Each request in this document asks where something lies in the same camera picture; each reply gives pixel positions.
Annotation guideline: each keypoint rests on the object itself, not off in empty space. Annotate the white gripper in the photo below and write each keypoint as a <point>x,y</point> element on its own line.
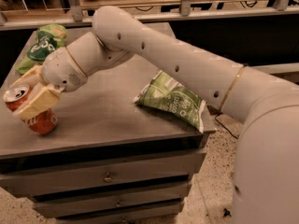
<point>62,68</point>

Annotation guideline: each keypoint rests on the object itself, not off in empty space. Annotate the orange coke can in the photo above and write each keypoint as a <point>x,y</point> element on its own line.
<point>18,98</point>

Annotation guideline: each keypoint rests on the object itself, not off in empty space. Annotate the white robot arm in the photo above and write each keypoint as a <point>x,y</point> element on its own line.
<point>266,178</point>

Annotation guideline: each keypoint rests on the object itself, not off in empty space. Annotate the green rice chip bag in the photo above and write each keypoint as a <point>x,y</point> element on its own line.
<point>48,38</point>

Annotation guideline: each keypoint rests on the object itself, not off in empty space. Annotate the green white snack bag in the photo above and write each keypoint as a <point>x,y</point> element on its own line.
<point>166,94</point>

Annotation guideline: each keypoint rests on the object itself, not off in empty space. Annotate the top drawer with knob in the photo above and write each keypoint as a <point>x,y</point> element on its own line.
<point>93,174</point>

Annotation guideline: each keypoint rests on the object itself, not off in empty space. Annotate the drawer with knob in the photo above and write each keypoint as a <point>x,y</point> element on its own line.
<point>113,199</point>
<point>93,174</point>

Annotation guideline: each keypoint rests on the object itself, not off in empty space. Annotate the grey drawer cabinet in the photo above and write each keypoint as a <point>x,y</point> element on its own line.
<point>98,122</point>

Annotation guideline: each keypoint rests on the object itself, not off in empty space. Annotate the bottom drawer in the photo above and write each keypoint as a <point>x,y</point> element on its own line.
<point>126,215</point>

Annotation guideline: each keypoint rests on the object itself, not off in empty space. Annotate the middle drawer with knob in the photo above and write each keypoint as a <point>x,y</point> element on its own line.
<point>113,199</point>

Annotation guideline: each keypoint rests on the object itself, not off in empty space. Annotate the metal railing frame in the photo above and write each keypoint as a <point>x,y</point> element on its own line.
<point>27,14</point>

